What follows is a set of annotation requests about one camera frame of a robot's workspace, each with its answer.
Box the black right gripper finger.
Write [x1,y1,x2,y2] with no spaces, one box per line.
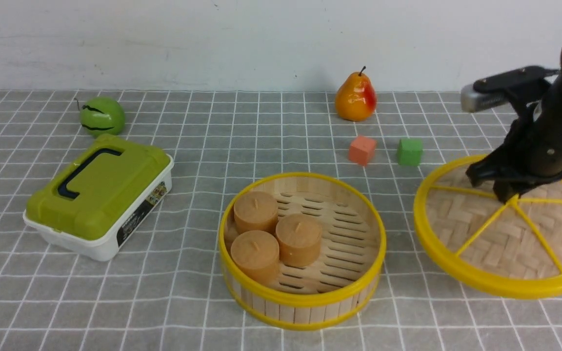
[494,180,530,204]

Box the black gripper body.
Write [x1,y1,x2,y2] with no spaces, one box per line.
[486,80,562,188]

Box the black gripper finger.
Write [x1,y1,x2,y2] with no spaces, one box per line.
[465,166,495,188]

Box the woven bamboo steamer lid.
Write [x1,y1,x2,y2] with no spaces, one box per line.
[413,155,562,299]

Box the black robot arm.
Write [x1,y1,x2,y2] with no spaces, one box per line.
[460,51,562,203]

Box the yellow rimmed bamboo steamer basket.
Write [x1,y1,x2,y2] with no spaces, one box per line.
[218,173,386,331]

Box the green foam cube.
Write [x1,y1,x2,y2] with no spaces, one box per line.
[396,137,424,167]

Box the orange foam cube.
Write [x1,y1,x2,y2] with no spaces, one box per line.
[348,135,377,167]

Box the orange toy pear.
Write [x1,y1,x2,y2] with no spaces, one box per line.
[334,66,378,122]

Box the brown cylinder cake right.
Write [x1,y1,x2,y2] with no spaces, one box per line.
[275,213,323,267]

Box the brown cylinder cake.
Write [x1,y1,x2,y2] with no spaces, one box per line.
[275,213,323,267]
[230,230,280,285]
[233,191,278,234]

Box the brown cylinder cake back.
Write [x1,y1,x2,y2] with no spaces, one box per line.
[233,191,278,234]

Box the brown cylinder cake front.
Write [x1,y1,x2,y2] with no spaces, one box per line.
[230,230,280,285]

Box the green striped toy melon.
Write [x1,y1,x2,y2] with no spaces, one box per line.
[75,96,125,137]

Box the green lidded white storage box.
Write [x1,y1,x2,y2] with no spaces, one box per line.
[23,134,174,261]

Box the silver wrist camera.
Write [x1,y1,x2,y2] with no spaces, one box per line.
[460,66,561,114]

